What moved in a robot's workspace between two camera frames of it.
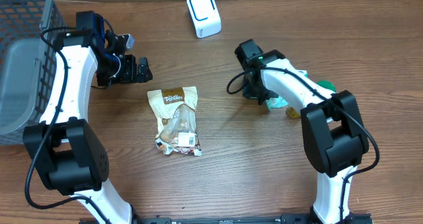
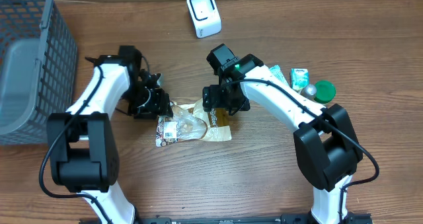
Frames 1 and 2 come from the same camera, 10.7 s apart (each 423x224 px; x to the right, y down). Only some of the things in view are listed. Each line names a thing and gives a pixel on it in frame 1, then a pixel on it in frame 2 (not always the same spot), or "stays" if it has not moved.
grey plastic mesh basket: x=26 y=61 stays
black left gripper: x=133 y=69 → x=153 y=108
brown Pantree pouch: x=176 y=110 → x=195 y=123
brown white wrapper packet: x=186 y=143 → x=166 y=131
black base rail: x=353 y=219 stays
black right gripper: x=250 y=92 → x=215 y=100
